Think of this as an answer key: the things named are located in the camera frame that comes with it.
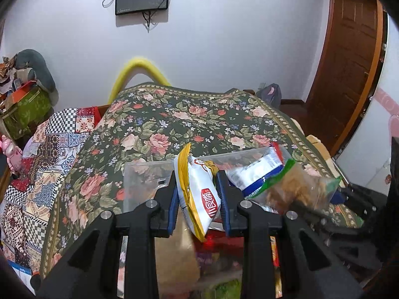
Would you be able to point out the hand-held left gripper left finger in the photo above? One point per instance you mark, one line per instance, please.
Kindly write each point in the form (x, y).
(173, 211)

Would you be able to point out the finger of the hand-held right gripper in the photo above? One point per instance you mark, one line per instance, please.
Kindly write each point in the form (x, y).
(333, 229)
(358, 199)

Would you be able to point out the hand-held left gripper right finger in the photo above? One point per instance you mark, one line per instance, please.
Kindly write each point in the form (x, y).
(223, 205)

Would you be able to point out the yellow white snack packet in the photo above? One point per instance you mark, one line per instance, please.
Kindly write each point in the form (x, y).
(199, 199)

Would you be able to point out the red snack packet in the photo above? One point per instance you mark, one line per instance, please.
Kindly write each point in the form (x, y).
(212, 243)

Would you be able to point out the blue white snack packet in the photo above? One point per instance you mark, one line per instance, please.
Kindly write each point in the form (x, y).
(252, 174)

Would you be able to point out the yellow cake packet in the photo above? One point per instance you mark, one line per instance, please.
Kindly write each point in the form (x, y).
(177, 255)

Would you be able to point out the clear plastic container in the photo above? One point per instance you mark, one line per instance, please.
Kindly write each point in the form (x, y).
(140, 177)

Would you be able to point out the clear bag of brown snacks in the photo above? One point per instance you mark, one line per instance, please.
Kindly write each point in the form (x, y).
(296, 190)

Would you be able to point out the green jelly cup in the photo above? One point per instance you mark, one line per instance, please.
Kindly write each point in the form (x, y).
(224, 291)

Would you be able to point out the beige fleece blanket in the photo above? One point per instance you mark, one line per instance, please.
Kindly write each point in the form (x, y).
(316, 144)

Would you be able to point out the green floral blanket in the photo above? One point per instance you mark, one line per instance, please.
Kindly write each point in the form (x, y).
(187, 115)

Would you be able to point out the grey backpack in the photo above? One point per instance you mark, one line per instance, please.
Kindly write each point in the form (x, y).
(271, 93)

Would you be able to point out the brown wooden door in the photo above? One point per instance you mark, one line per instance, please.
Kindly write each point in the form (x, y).
(349, 68)

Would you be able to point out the patchwork quilt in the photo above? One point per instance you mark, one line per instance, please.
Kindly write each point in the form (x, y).
(46, 162)

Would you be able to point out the yellow foam tube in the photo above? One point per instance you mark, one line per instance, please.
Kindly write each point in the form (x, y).
(137, 61)

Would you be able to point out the white blue small box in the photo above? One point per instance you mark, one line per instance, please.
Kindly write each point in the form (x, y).
(20, 268)

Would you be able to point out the pink plush toy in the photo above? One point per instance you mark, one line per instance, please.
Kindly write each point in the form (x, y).
(11, 155)

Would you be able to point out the green box with clutter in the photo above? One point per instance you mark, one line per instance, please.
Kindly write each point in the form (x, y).
(28, 110)

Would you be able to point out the orange cardboard box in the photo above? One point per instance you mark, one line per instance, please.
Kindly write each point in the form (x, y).
(21, 93)

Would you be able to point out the grey plush cushion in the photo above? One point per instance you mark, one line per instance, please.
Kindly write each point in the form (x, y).
(37, 65)

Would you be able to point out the pile of patterned cloth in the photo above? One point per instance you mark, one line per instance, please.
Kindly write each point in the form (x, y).
(7, 68)

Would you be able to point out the wooden bed frame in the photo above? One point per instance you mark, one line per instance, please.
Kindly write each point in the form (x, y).
(249, 91)

